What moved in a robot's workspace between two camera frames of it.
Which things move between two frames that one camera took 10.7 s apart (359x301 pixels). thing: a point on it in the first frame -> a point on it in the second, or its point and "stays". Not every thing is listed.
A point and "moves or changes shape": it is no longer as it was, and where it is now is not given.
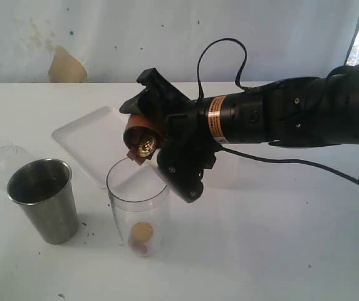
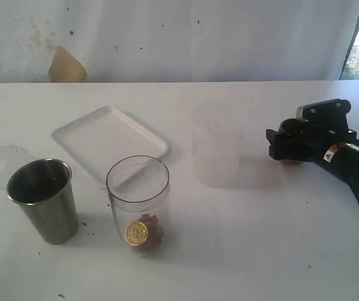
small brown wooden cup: [140, 126] moves or changes shape
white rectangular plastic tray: [94, 142] stays
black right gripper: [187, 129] -> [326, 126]
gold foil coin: [146, 147] -> [136, 233]
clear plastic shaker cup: [139, 194] stays
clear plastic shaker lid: [6, 157] stays
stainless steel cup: [44, 189] stays
